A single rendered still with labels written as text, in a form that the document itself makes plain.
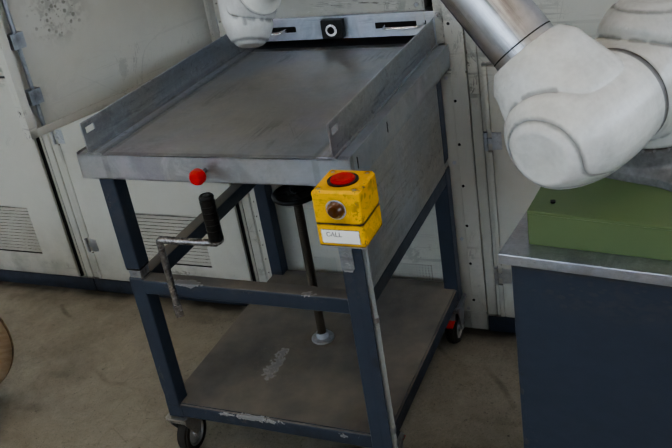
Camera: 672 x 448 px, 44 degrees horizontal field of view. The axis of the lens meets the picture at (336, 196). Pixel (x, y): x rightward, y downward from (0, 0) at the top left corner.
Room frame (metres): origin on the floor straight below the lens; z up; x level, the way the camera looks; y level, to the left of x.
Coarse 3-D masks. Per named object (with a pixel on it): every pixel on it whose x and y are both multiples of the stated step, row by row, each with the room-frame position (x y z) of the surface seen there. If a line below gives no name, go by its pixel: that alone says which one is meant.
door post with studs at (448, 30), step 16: (432, 0) 2.00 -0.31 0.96; (448, 16) 1.98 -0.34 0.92; (448, 32) 1.98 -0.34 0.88; (464, 64) 1.97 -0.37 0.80; (464, 80) 1.97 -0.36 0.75; (464, 96) 1.97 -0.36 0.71; (464, 112) 1.97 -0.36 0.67; (464, 128) 1.97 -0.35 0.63; (464, 144) 1.97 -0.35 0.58; (464, 160) 1.98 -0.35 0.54; (464, 176) 1.98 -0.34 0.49; (464, 192) 1.98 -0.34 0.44; (464, 208) 1.98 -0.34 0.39; (480, 256) 1.97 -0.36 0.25; (480, 272) 1.97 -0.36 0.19; (480, 288) 1.97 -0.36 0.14; (480, 304) 1.97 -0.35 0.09; (480, 320) 1.97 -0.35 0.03
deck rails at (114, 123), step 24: (432, 24) 1.99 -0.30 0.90; (216, 48) 2.13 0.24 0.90; (408, 48) 1.81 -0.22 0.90; (432, 48) 1.96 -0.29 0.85; (168, 72) 1.93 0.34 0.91; (192, 72) 2.02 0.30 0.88; (216, 72) 2.07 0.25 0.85; (384, 72) 1.66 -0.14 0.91; (408, 72) 1.80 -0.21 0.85; (144, 96) 1.83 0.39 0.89; (168, 96) 1.91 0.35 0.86; (360, 96) 1.53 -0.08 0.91; (384, 96) 1.65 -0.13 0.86; (96, 120) 1.67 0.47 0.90; (120, 120) 1.74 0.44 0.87; (144, 120) 1.78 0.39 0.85; (336, 120) 1.42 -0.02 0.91; (360, 120) 1.52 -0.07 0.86; (96, 144) 1.65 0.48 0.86; (336, 144) 1.41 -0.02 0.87
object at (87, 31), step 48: (0, 0) 1.86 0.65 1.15; (48, 0) 1.94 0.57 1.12; (96, 0) 2.03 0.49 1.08; (144, 0) 2.14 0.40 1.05; (192, 0) 2.25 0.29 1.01; (0, 48) 1.81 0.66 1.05; (48, 48) 1.92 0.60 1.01; (96, 48) 2.01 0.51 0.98; (144, 48) 2.11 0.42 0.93; (192, 48) 2.22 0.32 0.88; (48, 96) 1.89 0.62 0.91; (96, 96) 1.98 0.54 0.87
